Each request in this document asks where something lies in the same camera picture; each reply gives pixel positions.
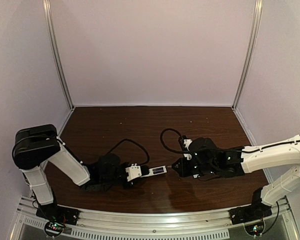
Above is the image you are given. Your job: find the white remote control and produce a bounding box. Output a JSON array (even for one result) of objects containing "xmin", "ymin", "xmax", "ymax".
[{"xmin": 141, "ymin": 165, "xmax": 167, "ymax": 178}]

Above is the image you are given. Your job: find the purple battery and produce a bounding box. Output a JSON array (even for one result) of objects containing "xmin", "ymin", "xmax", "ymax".
[
  {"xmin": 153, "ymin": 168, "xmax": 164, "ymax": 172},
  {"xmin": 153, "ymin": 171, "xmax": 165, "ymax": 175}
]

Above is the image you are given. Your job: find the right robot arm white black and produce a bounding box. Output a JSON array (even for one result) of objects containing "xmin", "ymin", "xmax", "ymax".
[{"xmin": 172, "ymin": 134, "xmax": 300, "ymax": 207}]

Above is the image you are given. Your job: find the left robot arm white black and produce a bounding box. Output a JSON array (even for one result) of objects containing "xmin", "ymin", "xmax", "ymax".
[{"xmin": 11, "ymin": 124, "xmax": 150, "ymax": 207}]

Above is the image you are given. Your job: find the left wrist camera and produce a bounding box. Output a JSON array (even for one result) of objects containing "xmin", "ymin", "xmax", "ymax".
[{"xmin": 125, "ymin": 163, "xmax": 142, "ymax": 182}]

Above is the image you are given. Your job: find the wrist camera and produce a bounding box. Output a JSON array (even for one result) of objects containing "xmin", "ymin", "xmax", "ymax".
[
  {"xmin": 125, "ymin": 163, "xmax": 142, "ymax": 182},
  {"xmin": 178, "ymin": 135, "xmax": 192, "ymax": 161}
]

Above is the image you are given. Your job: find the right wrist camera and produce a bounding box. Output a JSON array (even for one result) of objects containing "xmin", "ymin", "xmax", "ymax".
[{"xmin": 178, "ymin": 135, "xmax": 192, "ymax": 161}]

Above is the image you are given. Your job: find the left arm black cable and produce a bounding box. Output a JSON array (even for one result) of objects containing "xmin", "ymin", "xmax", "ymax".
[{"xmin": 107, "ymin": 139, "xmax": 151, "ymax": 166}]

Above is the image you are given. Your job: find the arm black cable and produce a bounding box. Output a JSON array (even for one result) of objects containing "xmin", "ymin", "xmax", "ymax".
[
  {"xmin": 159, "ymin": 128, "xmax": 246, "ymax": 155},
  {"xmin": 107, "ymin": 139, "xmax": 151, "ymax": 166}
]

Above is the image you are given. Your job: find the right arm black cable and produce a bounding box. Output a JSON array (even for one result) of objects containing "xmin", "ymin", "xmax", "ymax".
[{"xmin": 159, "ymin": 128, "xmax": 246, "ymax": 155}]

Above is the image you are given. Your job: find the front aluminium rail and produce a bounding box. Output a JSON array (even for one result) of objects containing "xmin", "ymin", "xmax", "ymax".
[{"xmin": 9, "ymin": 204, "xmax": 300, "ymax": 240}]

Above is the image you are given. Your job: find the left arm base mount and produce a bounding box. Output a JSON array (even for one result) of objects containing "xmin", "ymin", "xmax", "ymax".
[{"xmin": 36, "ymin": 198, "xmax": 80, "ymax": 226}]

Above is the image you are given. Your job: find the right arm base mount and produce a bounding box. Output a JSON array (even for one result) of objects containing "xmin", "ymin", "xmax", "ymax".
[{"xmin": 228, "ymin": 191, "xmax": 272, "ymax": 225}]

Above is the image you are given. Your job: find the right aluminium frame post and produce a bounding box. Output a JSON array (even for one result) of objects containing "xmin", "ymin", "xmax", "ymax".
[{"xmin": 232, "ymin": 0, "xmax": 263, "ymax": 111}]

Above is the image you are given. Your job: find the aluminium frame post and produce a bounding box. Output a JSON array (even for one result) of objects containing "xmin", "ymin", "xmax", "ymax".
[
  {"xmin": 42, "ymin": 0, "xmax": 75, "ymax": 110},
  {"xmin": 232, "ymin": 0, "xmax": 263, "ymax": 111}
]

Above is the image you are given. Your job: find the left aluminium frame post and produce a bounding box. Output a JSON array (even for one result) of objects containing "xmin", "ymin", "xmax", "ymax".
[{"xmin": 42, "ymin": 0, "xmax": 75, "ymax": 110}]

